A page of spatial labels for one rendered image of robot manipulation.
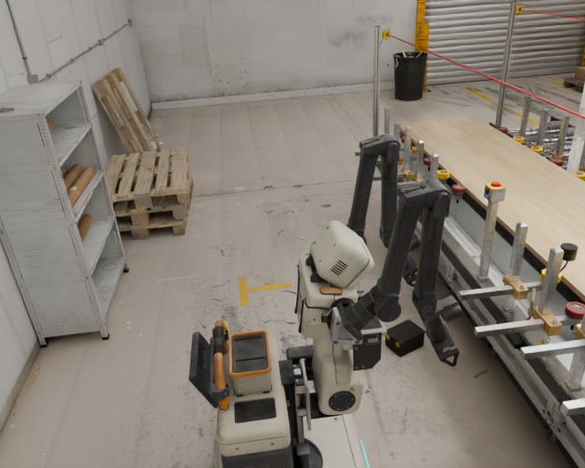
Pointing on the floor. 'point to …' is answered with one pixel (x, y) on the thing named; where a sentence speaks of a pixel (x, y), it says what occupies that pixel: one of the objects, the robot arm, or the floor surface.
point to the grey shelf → (51, 206)
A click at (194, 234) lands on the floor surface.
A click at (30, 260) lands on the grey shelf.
